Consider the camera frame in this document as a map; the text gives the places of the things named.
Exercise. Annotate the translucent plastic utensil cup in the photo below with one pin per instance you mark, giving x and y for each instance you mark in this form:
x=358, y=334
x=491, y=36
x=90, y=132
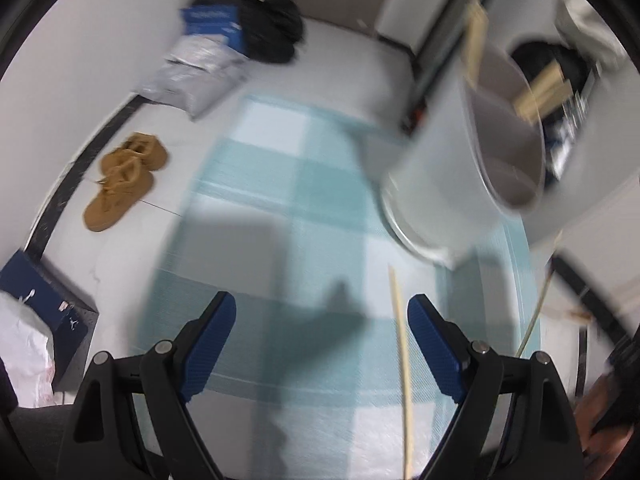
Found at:
x=450, y=170

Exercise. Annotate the grey plastic bag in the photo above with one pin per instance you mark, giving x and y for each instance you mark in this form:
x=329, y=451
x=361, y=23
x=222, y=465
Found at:
x=195, y=75

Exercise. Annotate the dark vertical frame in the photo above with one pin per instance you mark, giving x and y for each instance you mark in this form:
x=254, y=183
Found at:
x=440, y=35

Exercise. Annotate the black hanging coat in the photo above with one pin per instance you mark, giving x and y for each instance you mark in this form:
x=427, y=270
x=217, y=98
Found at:
x=550, y=55

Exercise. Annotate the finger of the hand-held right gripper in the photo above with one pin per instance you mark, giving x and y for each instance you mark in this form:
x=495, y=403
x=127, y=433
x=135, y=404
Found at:
x=595, y=300

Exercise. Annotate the cream hanging bag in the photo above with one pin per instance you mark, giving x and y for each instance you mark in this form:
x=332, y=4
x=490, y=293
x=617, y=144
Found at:
x=590, y=30

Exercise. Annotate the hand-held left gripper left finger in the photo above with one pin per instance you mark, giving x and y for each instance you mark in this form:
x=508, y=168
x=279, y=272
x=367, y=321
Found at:
x=212, y=345

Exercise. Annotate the navy blue box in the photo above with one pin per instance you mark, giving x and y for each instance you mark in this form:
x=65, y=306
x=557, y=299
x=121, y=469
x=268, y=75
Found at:
x=45, y=300

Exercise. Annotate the blue packet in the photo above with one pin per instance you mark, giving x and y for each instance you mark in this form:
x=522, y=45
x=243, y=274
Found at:
x=212, y=27

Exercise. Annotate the black bag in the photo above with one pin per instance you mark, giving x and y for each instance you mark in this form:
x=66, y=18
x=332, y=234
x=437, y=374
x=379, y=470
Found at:
x=270, y=25

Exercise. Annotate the white plastic bag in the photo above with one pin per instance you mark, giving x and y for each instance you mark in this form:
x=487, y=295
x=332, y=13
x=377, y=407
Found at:
x=22, y=350

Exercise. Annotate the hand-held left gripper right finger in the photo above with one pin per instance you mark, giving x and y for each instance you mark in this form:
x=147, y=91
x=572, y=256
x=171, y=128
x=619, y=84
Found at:
x=435, y=345

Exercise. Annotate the brown shoe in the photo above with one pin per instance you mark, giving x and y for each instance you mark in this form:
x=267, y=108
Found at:
x=145, y=152
x=117, y=200

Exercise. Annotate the person's right hand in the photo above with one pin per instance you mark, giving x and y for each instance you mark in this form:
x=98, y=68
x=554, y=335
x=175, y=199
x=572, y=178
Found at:
x=597, y=440

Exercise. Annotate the blue white checked mat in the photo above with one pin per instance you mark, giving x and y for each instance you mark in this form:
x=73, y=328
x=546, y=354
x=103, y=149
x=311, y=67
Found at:
x=300, y=185

